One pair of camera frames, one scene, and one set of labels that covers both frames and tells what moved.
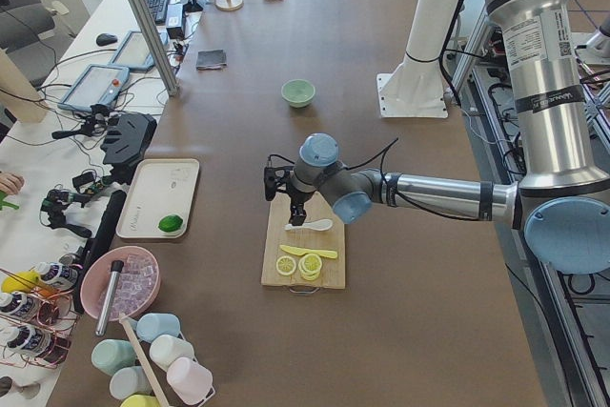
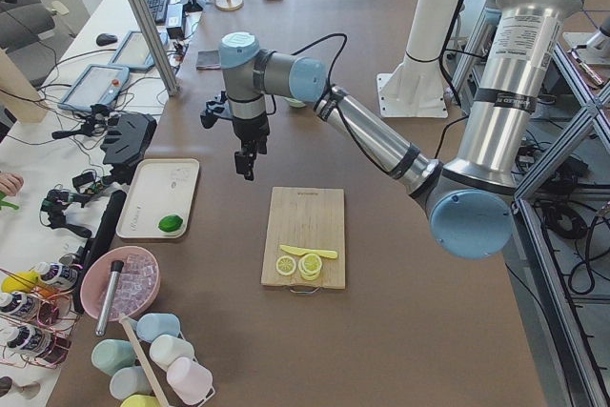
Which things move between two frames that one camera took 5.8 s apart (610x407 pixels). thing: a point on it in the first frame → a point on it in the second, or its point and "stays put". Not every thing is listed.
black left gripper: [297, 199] → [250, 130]
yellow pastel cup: [141, 400] stays put
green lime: [171, 223] stays put
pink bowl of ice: [135, 288] stays put
